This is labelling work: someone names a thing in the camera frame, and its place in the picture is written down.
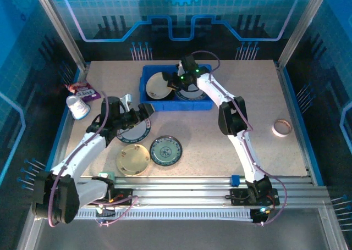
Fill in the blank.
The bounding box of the cream plate red stamp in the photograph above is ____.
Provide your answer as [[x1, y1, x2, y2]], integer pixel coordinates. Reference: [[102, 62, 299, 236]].
[[145, 71, 175, 100]]

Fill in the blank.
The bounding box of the green rimmed white plate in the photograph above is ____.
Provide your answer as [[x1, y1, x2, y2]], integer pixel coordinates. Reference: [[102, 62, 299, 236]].
[[174, 84, 208, 102], [115, 117, 151, 145]]

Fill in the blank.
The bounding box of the blue plastic bin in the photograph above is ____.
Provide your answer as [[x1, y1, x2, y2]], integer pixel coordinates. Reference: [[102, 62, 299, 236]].
[[138, 65, 216, 112]]

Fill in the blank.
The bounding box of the blue green patterned plate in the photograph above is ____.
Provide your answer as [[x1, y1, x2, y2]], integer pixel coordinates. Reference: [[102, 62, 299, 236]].
[[150, 135, 183, 167]]

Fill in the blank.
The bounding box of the pale yellow floral plate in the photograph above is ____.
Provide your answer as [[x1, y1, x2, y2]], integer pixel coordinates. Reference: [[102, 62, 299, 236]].
[[115, 143, 151, 177]]

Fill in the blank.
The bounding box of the white paper cup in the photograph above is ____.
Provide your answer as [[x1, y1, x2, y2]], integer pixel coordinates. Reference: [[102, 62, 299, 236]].
[[65, 95, 91, 120]]

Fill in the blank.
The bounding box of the purple snack bag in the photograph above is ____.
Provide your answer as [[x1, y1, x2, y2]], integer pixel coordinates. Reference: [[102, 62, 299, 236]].
[[64, 80, 101, 102]]

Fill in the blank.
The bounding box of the green block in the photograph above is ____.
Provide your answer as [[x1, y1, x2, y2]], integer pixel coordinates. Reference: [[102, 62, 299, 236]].
[[98, 171, 116, 182]]

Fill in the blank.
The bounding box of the tape roll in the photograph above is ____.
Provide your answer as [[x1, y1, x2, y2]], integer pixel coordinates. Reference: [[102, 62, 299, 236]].
[[272, 119, 292, 137]]

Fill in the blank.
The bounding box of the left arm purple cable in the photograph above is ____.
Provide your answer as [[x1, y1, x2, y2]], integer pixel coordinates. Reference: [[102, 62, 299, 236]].
[[48, 91, 138, 228]]

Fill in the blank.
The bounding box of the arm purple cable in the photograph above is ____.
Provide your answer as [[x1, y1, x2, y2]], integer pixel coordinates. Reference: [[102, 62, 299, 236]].
[[48, 91, 138, 228], [191, 51, 288, 226]]

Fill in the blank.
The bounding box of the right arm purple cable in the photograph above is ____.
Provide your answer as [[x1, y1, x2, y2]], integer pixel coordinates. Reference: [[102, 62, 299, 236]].
[[191, 51, 288, 226]]

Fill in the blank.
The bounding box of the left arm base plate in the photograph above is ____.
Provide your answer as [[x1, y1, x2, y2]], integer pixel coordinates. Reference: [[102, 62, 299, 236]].
[[82, 188, 134, 207]]

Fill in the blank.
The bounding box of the aluminium mounting rail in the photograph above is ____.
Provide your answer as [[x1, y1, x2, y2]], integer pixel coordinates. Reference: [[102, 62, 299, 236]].
[[78, 176, 331, 209]]

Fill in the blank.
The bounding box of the white slotted cable duct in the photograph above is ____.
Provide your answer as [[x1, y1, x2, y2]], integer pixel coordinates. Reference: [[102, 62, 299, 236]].
[[74, 208, 254, 221]]

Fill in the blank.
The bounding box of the aluminium frame post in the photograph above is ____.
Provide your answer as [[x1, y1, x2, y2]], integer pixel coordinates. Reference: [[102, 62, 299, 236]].
[[30, 0, 89, 71], [277, 0, 332, 71]]

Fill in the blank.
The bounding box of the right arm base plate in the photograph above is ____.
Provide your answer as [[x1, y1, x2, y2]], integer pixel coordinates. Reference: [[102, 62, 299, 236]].
[[230, 188, 280, 207]]

